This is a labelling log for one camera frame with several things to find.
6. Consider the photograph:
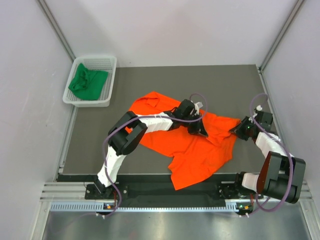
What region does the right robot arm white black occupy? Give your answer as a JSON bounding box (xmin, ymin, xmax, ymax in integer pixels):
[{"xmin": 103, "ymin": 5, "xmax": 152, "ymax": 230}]
[{"xmin": 229, "ymin": 105, "xmax": 306, "ymax": 204}]

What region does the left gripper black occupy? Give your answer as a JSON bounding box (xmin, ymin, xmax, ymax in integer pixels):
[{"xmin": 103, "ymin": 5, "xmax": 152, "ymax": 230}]
[{"xmin": 181, "ymin": 112, "xmax": 208, "ymax": 138}]

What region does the aluminium frame post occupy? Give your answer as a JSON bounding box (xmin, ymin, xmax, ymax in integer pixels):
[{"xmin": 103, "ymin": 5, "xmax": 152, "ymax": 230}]
[
  {"xmin": 36, "ymin": 0, "xmax": 76, "ymax": 62},
  {"xmin": 257, "ymin": 0, "xmax": 306, "ymax": 74}
]

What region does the white slotted cable duct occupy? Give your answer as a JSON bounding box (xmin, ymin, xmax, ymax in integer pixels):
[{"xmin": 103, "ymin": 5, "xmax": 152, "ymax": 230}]
[{"xmin": 50, "ymin": 202, "xmax": 253, "ymax": 213}]

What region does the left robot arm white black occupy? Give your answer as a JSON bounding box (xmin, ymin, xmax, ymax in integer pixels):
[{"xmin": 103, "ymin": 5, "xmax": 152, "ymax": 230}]
[{"xmin": 93, "ymin": 99, "xmax": 209, "ymax": 199}]

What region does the white plastic basket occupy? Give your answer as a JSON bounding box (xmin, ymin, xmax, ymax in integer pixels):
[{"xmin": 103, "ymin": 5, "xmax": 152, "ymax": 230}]
[{"xmin": 62, "ymin": 54, "xmax": 117, "ymax": 108}]

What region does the orange t shirt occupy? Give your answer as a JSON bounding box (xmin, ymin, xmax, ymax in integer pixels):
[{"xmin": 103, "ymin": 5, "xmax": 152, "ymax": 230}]
[{"xmin": 127, "ymin": 91, "xmax": 242, "ymax": 191}]

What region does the aluminium front rail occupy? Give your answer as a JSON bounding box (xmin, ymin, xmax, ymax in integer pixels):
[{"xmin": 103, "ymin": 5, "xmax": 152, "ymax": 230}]
[{"xmin": 39, "ymin": 181, "xmax": 315, "ymax": 203}]

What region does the green t shirt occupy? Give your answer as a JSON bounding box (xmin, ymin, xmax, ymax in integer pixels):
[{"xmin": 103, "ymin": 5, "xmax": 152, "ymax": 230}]
[{"xmin": 68, "ymin": 63, "xmax": 109, "ymax": 101}]

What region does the aluminium frame post left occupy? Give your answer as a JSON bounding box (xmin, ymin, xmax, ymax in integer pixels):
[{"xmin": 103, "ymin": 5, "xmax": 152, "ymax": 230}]
[{"xmin": 36, "ymin": 0, "xmax": 76, "ymax": 62}]

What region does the aluminium frame post right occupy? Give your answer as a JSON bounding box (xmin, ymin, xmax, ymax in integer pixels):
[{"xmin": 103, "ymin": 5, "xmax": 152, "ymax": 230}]
[{"xmin": 257, "ymin": 0, "xmax": 306, "ymax": 74}]

